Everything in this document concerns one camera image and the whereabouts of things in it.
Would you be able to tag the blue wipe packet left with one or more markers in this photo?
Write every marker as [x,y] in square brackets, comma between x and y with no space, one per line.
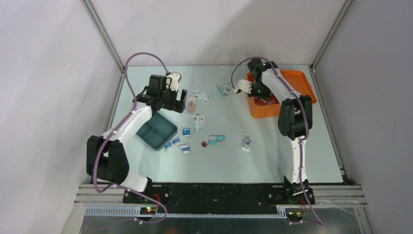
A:
[167,146]

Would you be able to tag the white gauze pad pack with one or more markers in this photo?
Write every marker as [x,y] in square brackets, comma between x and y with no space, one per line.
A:
[262,102]

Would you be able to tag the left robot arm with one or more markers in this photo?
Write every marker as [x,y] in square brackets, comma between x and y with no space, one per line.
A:
[106,158]

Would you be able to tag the blue alcohol wipe packet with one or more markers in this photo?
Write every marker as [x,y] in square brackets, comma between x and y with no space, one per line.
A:
[185,131]

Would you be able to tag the cotton swab bag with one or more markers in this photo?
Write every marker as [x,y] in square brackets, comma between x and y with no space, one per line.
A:
[191,104]

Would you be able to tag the teal divided tray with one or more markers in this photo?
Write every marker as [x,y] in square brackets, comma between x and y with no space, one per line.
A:
[157,131]

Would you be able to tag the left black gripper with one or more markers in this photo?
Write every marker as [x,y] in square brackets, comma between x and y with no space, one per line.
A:
[176,106]

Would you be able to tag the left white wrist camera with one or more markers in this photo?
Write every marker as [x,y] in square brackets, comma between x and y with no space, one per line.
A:
[173,81]

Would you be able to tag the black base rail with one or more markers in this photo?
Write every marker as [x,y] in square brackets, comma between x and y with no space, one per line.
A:
[223,198]

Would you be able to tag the teal wrapped bandage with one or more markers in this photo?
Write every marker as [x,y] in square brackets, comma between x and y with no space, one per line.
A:
[216,140]

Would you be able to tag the lower blue white sachet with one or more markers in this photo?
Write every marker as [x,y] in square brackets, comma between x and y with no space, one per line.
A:
[198,122]

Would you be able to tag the clear bag blue tape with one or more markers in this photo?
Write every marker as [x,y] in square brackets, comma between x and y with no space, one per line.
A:
[247,143]

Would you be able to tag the upper blue white sachet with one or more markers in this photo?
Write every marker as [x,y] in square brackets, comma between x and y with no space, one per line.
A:
[202,96]

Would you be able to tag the blue white sachet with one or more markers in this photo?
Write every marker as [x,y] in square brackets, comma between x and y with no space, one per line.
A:
[202,96]
[198,122]

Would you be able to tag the orange medicine kit box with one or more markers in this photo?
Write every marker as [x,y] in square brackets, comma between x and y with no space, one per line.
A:
[283,85]

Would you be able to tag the blue wipe packet lower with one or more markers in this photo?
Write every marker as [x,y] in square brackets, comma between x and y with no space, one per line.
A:
[185,148]

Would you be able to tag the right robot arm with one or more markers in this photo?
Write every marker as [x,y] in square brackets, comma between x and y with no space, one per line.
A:
[294,119]

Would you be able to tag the teal plaster bag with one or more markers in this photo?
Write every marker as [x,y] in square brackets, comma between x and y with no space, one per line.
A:
[225,89]

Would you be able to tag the blue wipe packet middle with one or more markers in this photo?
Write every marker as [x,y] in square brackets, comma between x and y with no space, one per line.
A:
[176,141]

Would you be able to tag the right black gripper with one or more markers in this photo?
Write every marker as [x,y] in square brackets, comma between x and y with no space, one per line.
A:
[266,95]

